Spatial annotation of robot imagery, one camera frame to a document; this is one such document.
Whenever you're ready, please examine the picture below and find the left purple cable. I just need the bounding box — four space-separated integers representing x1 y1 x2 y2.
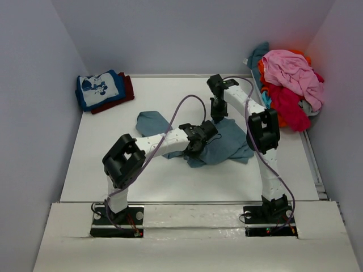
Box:
103 95 207 231

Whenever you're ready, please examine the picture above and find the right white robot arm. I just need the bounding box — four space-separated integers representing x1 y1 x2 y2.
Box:
206 74 292 224

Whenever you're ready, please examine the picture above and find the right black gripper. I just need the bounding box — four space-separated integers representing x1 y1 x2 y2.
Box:
211 97 229 122

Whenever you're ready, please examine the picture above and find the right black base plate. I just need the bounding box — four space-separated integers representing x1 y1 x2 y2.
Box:
239 206 298 237

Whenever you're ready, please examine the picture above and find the teal t shirt in pile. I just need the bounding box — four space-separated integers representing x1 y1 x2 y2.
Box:
247 41 269 90

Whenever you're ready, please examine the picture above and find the folded dark red t shirt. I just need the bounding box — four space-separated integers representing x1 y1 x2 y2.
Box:
91 73 135 114

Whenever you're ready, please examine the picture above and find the grey-blue t shirt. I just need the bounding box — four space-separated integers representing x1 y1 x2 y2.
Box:
136 111 254 168

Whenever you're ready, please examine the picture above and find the grey white t shirt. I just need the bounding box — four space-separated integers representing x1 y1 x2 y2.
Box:
298 100 320 117

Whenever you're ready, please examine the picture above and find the pink t shirt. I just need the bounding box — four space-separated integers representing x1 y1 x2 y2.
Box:
261 50 324 111

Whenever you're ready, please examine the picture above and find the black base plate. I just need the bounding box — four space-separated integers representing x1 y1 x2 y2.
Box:
90 203 144 239
239 206 298 237

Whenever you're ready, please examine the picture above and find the magenta t shirt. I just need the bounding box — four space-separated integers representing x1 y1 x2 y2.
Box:
266 73 324 131

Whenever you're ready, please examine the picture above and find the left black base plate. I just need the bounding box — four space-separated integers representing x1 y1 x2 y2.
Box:
90 203 144 239

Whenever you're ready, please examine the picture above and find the folded blue mickey t shirt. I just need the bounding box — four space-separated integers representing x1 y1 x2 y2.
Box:
75 70 124 112

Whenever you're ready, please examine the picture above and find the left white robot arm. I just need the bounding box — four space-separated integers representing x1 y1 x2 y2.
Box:
102 121 218 227

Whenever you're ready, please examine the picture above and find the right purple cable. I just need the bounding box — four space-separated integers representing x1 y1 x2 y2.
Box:
223 76 296 235

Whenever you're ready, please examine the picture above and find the purple cable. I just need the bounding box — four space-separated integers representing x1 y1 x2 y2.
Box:
103 95 207 231
223 76 296 235

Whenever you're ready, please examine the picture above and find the light blue t shirt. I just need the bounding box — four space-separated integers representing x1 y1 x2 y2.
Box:
261 91 272 109

